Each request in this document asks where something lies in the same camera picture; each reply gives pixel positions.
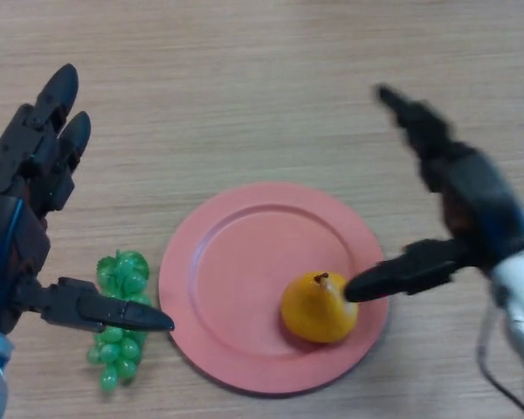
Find pink round plate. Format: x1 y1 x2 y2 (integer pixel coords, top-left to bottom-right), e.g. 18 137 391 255
158 182 390 396

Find green grape bunch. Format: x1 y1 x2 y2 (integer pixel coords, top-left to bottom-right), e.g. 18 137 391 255
86 249 152 393

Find yellow pear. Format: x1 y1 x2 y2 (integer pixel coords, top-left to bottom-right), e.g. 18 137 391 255
280 271 359 345

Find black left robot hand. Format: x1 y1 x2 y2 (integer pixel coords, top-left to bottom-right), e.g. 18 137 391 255
0 63 176 337

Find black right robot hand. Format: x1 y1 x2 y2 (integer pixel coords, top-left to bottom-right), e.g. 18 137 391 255
343 83 524 305

